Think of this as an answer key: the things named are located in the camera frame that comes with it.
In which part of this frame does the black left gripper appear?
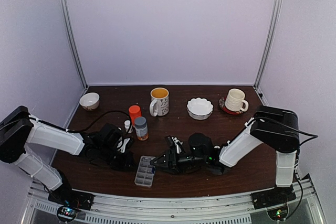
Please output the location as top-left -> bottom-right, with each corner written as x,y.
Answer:
99,144 -> 139,171

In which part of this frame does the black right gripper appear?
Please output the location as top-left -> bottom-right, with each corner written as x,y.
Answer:
150,149 -> 208,175

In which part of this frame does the clear plastic pill organizer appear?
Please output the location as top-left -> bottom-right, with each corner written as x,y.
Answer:
134,156 -> 156,188

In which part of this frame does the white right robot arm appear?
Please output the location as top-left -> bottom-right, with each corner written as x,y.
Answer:
150,105 -> 300,204

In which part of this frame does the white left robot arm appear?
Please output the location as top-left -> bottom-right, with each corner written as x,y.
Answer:
1,106 -> 135,205

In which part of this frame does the small white pill bottle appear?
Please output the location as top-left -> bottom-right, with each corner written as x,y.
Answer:
124,120 -> 133,133

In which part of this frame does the grey-capped orange label bottle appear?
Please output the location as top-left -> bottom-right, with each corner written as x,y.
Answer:
134,116 -> 149,141

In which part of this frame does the orange pill bottle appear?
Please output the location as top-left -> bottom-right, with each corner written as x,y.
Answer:
129,105 -> 142,126

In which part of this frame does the white scalloped dish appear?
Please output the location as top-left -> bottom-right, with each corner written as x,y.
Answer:
186,98 -> 214,121

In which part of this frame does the white ceramic bowl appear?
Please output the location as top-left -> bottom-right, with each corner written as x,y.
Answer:
79,92 -> 100,111

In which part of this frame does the red saucer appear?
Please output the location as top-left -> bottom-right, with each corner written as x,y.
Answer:
218,97 -> 244,115

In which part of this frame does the white ribbed cup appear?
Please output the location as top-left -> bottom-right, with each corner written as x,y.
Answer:
225,88 -> 249,112

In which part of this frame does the yellow-lined patterned mug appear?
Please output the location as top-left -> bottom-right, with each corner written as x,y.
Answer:
149,87 -> 169,117

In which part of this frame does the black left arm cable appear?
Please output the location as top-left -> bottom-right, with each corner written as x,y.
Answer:
68,110 -> 132,135

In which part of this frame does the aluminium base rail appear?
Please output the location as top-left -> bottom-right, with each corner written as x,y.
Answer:
19,178 -> 327,223

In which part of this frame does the aluminium frame post left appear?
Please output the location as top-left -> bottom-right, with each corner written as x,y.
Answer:
60,0 -> 89,90

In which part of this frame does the aluminium frame post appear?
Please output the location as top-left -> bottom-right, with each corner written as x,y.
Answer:
60,0 -> 89,90
254,0 -> 283,93

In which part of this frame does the aluminium frame post right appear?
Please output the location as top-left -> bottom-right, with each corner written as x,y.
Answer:
254,0 -> 283,93

